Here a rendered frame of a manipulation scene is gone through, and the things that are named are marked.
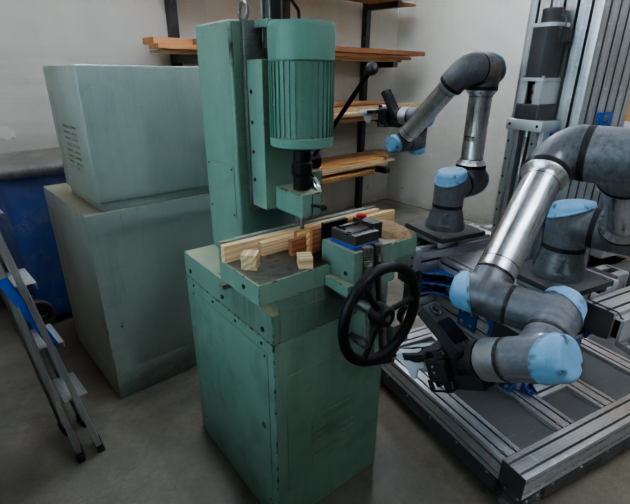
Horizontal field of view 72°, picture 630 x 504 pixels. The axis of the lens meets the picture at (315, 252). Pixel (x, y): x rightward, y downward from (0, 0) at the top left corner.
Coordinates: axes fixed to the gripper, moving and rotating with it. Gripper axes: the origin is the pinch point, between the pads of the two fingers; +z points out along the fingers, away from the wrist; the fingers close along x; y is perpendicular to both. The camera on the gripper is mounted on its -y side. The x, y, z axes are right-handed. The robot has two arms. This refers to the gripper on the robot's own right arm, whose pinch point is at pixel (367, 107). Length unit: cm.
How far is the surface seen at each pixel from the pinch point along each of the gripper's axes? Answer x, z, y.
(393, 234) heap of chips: -62, -66, 24
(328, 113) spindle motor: -79, -58, -16
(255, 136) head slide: -89, -37, -10
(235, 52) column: -88, -32, -32
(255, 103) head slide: -87, -38, -19
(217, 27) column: -88, -25, -39
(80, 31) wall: -66, 176, -48
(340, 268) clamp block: -90, -71, 22
